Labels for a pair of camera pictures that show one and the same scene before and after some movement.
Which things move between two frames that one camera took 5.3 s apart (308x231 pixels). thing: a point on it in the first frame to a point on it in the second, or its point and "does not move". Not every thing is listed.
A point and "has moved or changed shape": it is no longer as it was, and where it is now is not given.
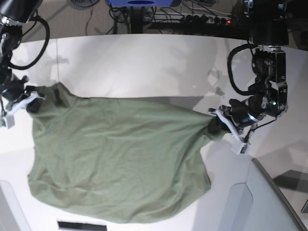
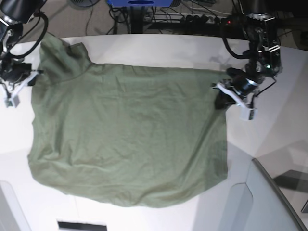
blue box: [140, 3] does not move
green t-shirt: [115, 161] has moved or changed shape
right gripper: [236, 114] to [242, 84]
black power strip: [186, 18] does not move
